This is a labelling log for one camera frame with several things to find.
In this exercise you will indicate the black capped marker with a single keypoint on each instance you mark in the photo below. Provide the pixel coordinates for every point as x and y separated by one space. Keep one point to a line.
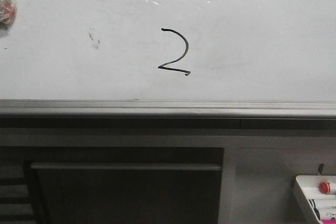
314 206

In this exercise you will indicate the white marker tray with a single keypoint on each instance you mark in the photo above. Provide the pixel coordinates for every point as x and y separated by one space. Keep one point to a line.
307 187

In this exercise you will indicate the white whiteboard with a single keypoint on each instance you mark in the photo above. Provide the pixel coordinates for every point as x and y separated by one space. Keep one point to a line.
198 50

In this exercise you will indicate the red capped marker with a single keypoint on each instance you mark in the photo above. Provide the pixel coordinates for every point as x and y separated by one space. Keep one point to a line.
328 188

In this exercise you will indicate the pink item in tray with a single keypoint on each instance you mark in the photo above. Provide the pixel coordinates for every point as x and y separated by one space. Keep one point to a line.
328 221

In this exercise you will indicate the grey whiteboard marker ledge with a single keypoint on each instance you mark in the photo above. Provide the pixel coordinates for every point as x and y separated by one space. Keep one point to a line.
168 114

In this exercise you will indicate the dark cabinet panel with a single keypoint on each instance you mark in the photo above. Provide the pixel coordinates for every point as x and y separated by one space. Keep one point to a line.
131 184

